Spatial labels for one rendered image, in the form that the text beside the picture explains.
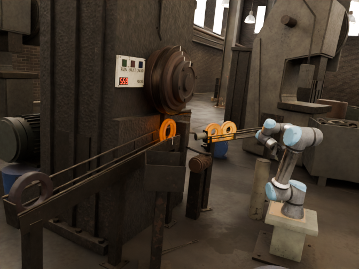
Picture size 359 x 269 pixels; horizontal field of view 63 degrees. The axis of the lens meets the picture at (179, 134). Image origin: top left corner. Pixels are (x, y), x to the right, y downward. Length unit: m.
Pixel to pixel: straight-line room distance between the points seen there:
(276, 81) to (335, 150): 1.34
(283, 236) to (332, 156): 1.88
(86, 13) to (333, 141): 2.97
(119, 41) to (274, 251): 1.69
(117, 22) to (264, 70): 3.21
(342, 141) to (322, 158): 0.29
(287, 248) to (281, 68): 2.91
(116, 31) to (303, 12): 3.23
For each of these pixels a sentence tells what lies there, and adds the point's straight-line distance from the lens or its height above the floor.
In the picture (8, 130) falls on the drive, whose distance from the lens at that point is 2.74.
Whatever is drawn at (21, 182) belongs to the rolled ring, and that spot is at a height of 0.71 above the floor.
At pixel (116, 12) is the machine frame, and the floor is 1.47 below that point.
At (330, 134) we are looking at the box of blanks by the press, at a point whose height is 0.63.
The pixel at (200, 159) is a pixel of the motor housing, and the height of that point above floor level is 0.52.
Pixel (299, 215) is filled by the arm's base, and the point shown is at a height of 0.33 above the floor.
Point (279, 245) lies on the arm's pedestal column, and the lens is 2.23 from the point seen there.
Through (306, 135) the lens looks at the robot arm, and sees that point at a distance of 1.86.
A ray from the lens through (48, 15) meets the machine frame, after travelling 2.13.
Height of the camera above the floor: 1.19
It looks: 12 degrees down
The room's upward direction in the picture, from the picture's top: 5 degrees clockwise
